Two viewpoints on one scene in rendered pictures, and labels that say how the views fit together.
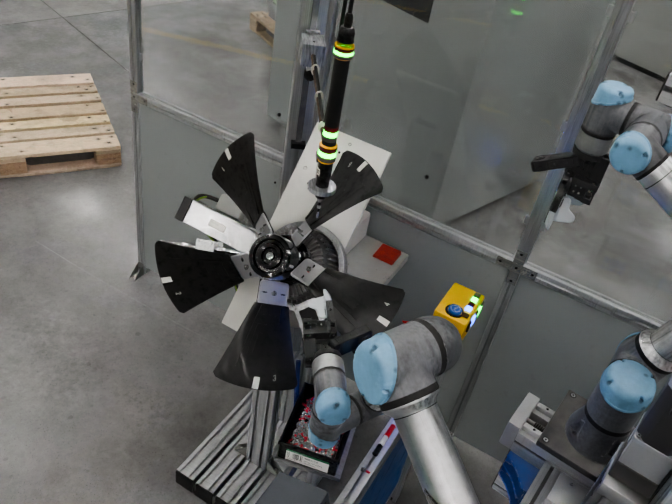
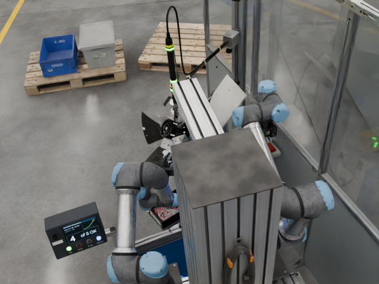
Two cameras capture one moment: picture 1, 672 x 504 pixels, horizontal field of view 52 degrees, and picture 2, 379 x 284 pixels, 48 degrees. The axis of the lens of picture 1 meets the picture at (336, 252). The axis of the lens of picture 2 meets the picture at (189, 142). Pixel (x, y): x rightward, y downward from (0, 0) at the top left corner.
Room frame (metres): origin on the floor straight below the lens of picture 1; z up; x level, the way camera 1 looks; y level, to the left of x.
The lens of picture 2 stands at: (0.19, -1.38, 2.87)
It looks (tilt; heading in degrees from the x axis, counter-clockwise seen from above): 42 degrees down; 49
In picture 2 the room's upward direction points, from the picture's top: 5 degrees counter-clockwise
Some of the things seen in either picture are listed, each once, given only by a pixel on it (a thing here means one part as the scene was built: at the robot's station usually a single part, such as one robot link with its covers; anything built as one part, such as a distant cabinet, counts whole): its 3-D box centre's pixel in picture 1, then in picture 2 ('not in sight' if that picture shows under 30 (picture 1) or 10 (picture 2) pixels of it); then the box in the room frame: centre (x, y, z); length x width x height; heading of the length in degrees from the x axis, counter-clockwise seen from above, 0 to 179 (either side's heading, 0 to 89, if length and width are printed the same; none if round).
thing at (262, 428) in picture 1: (266, 397); not in sight; (1.55, 0.14, 0.46); 0.09 x 0.05 x 0.91; 66
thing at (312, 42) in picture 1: (312, 49); (232, 38); (2.01, 0.19, 1.54); 0.10 x 0.07 x 0.09; 11
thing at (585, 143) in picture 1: (593, 140); not in sight; (1.42, -0.52, 1.70); 0.08 x 0.08 x 0.05
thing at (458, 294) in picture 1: (456, 315); not in sight; (1.52, -0.39, 1.02); 0.16 x 0.10 x 0.11; 156
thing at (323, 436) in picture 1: (331, 420); (148, 200); (1.01, -0.06, 1.08); 0.11 x 0.08 x 0.11; 131
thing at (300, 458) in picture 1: (319, 428); (170, 208); (1.16, -0.04, 0.85); 0.22 x 0.17 x 0.07; 170
